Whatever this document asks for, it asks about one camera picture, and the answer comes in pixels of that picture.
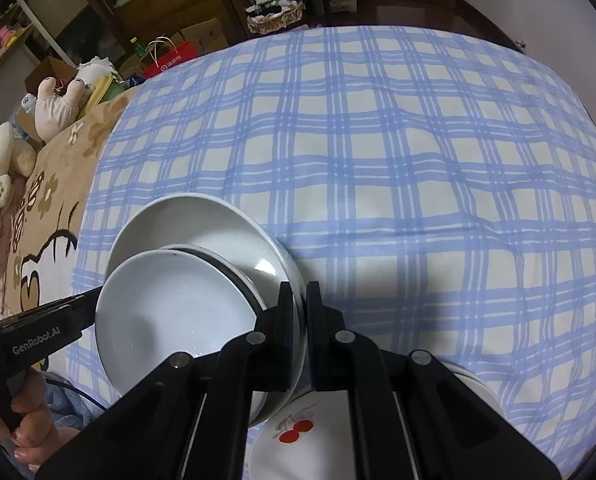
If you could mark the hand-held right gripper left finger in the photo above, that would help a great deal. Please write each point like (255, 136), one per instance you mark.
(283, 340)

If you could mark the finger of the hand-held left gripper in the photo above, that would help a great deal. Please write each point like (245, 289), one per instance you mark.
(85, 317)
(52, 305)

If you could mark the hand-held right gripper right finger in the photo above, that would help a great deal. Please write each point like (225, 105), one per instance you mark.
(323, 345)

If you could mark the large white bowl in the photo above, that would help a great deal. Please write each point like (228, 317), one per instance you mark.
(167, 310)

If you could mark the large white cherry plate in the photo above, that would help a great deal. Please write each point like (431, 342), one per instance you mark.
(303, 455)

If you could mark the small white cherry plate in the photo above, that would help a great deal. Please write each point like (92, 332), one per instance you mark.
(202, 225)

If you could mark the person's left hand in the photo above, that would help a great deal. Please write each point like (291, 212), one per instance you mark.
(32, 410)

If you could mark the tan cartoon blanket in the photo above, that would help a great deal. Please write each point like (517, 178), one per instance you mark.
(52, 200)

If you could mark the blue plaid bed sheet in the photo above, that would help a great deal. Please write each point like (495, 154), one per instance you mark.
(378, 160)

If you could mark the pink white plush toy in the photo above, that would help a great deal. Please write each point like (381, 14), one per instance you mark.
(52, 110)

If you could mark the yellow fabric item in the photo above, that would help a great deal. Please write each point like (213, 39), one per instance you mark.
(105, 91)

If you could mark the open cardboard box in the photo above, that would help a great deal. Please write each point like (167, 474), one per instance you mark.
(47, 67)

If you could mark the white-haired doll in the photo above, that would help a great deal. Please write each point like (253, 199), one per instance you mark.
(95, 70)

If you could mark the green bottle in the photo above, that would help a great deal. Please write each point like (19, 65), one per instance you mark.
(138, 50)

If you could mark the red paper bag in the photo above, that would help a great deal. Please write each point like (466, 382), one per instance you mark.
(172, 62)

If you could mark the white toy shelf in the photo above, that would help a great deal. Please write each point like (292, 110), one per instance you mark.
(7, 37)

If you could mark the wicker basket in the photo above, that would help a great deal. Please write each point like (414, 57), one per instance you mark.
(275, 22)

